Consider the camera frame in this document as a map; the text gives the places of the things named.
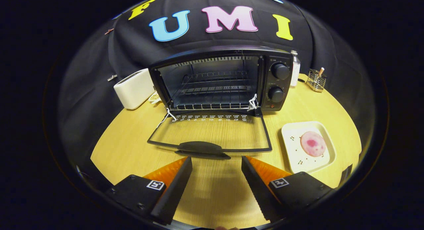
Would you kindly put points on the black toaster oven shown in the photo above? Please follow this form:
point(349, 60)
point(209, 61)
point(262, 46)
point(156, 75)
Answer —
point(280, 82)

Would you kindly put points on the small metal clip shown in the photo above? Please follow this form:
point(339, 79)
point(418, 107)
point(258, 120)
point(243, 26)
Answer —
point(112, 78)

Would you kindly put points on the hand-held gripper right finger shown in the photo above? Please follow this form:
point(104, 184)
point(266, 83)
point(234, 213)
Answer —
point(260, 190)

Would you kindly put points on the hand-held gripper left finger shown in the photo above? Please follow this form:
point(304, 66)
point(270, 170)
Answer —
point(174, 190)

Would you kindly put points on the white square plate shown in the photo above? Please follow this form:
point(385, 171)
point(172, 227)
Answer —
point(293, 150)

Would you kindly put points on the pink ham slice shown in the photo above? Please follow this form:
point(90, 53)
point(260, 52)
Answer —
point(313, 144)

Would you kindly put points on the white slot toaster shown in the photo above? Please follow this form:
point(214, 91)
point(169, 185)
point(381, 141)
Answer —
point(132, 91)

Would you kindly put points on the black backdrop cloth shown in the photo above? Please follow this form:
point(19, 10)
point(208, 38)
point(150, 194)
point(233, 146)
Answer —
point(99, 74)

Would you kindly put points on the clear plastic bottle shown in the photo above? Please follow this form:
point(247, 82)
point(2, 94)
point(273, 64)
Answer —
point(295, 71)

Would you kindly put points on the small patterned dish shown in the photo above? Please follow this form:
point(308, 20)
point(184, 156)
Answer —
point(155, 97)

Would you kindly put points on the small wooden stick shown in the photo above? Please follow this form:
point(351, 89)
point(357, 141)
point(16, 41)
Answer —
point(320, 72)

